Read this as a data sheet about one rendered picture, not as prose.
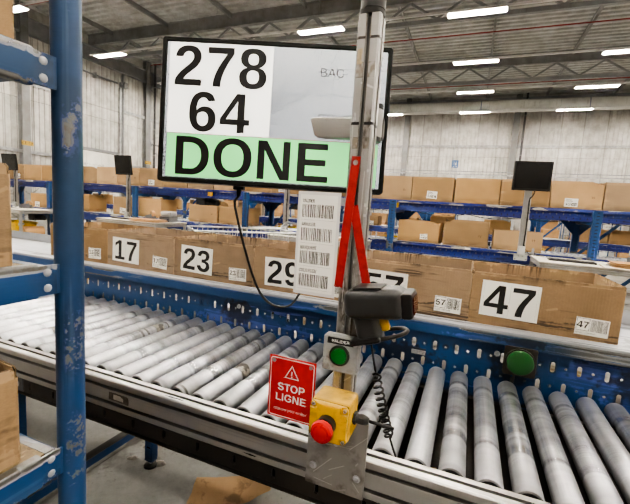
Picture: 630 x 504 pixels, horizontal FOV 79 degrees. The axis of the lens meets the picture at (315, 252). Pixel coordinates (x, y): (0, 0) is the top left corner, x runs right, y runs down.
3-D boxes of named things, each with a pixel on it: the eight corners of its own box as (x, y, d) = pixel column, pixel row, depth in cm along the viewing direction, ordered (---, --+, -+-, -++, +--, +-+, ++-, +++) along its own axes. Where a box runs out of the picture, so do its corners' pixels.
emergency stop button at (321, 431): (307, 442, 65) (309, 420, 65) (317, 429, 69) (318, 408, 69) (329, 449, 64) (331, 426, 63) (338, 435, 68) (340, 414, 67)
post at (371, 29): (304, 481, 77) (334, 14, 67) (313, 467, 82) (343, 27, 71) (361, 502, 73) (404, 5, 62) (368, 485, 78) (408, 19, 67)
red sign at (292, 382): (267, 413, 79) (270, 354, 77) (269, 411, 80) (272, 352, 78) (340, 435, 73) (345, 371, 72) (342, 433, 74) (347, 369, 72)
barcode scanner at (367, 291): (415, 353, 61) (412, 288, 61) (344, 349, 66) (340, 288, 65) (420, 341, 67) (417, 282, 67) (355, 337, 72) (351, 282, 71)
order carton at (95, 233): (49, 256, 192) (49, 222, 190) (101, 251, 219) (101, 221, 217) (107, 265, 178) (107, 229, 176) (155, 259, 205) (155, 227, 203)
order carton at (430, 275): (348, 304, 135) (351, 256, 133) (368, 289, 162) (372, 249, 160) (468, 323, 121) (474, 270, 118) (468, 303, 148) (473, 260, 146)
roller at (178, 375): (159, 404, 96) (144, 400, 98) (263, 341, 144) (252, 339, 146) (158, 384, 95) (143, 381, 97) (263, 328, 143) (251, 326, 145)
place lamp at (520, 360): (505, 373, 110) (508, 349, 110) (505, 371, 112) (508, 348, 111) (532, 378, 108) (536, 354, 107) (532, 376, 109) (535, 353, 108)
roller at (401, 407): (367, 472, 76) (369, 448, 76) (407, 373, 124) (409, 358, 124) (392, 480, 74) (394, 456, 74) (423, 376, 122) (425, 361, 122)
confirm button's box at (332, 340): (320, 369, 71) (322, 334, 71) (326, 363, 74) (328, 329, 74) (355, 378, 69) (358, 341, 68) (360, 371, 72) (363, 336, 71)
